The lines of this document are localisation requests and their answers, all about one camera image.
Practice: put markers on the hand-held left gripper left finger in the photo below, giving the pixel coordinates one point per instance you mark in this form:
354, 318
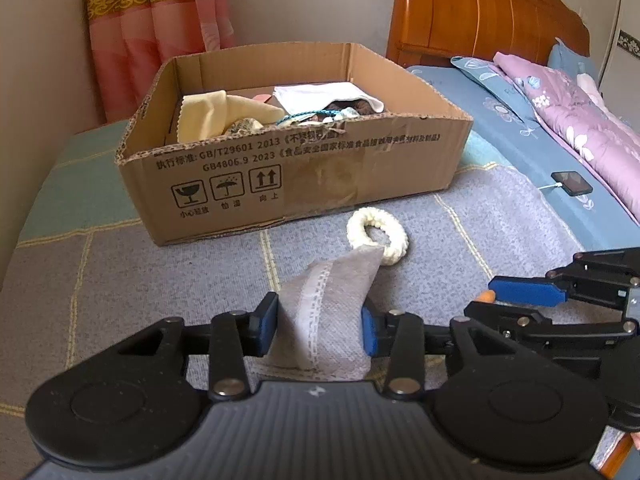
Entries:
267, 325

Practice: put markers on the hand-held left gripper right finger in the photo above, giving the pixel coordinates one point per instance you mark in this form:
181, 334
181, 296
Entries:
370, 332

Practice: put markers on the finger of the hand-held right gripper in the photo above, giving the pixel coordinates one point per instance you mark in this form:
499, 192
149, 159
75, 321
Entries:
525, 291
550, 327

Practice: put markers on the small orange item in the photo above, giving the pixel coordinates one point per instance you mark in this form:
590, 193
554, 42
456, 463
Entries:
487, 296

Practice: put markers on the grey nonwoven bag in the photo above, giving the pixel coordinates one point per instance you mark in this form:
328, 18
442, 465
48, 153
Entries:
330, 310

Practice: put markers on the cardboard box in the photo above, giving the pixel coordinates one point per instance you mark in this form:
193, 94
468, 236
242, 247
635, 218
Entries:
300, 185

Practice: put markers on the pale yellow cloth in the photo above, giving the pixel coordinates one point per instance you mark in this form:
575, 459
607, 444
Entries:
205, 115

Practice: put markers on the white towel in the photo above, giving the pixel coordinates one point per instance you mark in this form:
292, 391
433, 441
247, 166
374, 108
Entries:
325, 95

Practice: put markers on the pink soft piece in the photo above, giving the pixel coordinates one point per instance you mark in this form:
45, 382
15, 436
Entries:
261, 97

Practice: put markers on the black phone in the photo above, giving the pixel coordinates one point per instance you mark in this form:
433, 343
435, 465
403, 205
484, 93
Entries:
572, 183

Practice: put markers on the blue floral bed sheet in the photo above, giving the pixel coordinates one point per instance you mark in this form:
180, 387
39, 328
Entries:
500, 145

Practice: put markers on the grey green checked blanket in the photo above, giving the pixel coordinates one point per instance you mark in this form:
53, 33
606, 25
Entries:
125, 270

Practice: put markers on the purple floral quilt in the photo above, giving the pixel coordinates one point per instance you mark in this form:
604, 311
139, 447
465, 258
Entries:
575, 115

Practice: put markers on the patterned fabric item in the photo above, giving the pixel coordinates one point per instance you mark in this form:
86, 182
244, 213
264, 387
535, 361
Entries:
242, 126

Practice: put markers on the blue floral pillow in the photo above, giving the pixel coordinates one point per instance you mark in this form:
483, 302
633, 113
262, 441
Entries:
490, 85

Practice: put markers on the dark brown fuzzy item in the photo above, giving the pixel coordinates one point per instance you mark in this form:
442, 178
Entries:
350, 109

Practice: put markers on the wooden headboard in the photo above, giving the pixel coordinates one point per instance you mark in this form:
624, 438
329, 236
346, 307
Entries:
475, 10

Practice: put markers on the pink floral curtain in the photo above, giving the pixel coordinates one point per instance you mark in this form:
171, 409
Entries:
150, 35

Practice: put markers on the wooden bed frame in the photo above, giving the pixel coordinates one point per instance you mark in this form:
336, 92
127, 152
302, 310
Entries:
615, 455

